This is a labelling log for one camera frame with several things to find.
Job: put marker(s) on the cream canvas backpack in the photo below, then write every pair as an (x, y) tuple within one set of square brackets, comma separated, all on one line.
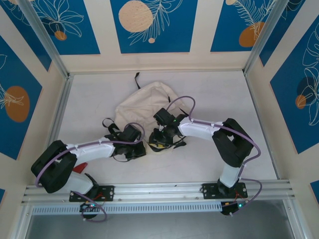
[(142, 104)]

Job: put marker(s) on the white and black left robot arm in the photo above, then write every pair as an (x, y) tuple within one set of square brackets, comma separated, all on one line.
[(94, 153)]

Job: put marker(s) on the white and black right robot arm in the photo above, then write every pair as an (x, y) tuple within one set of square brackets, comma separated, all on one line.
[(199, 130)]

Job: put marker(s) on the red notebook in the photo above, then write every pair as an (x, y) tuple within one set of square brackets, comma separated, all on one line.
[(82, 168)]

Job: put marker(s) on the left controller board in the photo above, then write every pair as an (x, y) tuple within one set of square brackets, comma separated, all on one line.
[(89, 206)]

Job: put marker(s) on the controller board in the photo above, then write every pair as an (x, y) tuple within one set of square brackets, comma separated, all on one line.
[(89, 206), (231, 207)]

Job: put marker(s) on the right controller board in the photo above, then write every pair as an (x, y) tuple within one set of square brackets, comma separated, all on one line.
[(231, 207)]

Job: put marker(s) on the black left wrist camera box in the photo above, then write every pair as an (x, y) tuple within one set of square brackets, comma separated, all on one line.
[(130, 133)]

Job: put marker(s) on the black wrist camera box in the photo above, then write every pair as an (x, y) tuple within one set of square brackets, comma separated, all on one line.
[(163, 115), (130, 133)]

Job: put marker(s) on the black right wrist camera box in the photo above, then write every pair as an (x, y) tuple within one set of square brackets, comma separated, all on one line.
[(163, 115)]

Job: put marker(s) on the aluminium mounting rail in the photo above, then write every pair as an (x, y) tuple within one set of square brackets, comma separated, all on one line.
[(159, 193)]

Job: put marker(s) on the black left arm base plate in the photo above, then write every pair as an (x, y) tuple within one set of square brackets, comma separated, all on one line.
[(111, 196)]

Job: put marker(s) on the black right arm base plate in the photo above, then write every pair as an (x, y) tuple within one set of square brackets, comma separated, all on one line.
[(209, 191)]

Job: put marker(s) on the aluminium table side rail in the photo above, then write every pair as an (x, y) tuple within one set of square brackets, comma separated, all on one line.
[(63, 99), (251, 94)]

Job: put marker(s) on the blue floral wall panel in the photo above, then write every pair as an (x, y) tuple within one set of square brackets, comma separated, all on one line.
[(25, 74), (174, 37), (224, 25), (82, 37), (286, 99)]

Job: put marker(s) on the aluminium frame post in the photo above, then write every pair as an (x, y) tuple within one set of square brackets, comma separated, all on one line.
[(53, 54), (254, 62)]

